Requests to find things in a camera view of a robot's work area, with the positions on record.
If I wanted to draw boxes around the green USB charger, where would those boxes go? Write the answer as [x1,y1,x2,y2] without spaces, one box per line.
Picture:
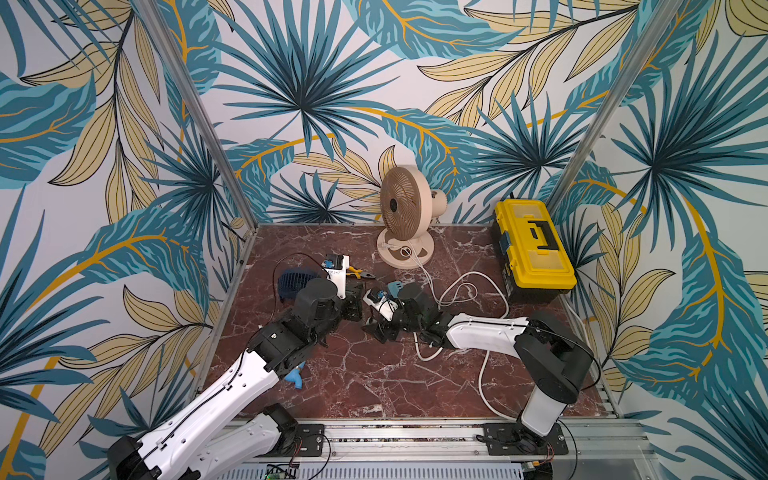
[387,281,403,298]

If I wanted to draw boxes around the white fan power cable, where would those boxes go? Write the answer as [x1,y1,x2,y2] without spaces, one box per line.
[386,242,481,307]

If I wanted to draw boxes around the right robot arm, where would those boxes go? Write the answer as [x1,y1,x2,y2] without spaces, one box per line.
[362,283,596,438]

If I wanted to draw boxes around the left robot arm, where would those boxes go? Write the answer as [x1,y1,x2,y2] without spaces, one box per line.
[107,278,364,479]

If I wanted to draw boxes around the small navy blue fan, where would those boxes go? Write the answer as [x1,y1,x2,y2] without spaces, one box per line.
[276,268,319,302]

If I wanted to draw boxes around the beige desk fan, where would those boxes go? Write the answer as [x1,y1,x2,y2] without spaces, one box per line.
[376,166,448,270]

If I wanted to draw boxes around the yellow black pliers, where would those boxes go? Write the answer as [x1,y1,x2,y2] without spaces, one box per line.
[346,267,376,280]

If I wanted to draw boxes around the light blue pipe fitting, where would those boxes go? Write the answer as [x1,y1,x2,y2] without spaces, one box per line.
[283,362,305,390]

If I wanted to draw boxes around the yellow black toolbox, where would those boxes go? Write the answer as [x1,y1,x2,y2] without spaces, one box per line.
[491,199,577,304]

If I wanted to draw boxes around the white power strip cable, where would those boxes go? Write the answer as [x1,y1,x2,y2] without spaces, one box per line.
[412,271,523,421]

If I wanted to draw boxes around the aluminium front rail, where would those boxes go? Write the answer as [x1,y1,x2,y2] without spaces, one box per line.
[214,417,663,479]

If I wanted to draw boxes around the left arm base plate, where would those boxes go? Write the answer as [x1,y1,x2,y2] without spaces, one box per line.
[261,423,327,458]

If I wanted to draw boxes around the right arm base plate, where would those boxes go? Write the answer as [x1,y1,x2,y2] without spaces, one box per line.
[475,422,569,459]

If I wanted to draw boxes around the right aluminium frame post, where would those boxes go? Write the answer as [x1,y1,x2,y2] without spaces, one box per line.
[546,0,683,211]

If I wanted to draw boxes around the aluminium frame post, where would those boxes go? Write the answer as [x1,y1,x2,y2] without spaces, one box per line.
[546,0,683,211]
[134,0,258,232]

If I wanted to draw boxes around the left aluminium frame post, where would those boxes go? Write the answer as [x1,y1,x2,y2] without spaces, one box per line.
[134,0,258,232]

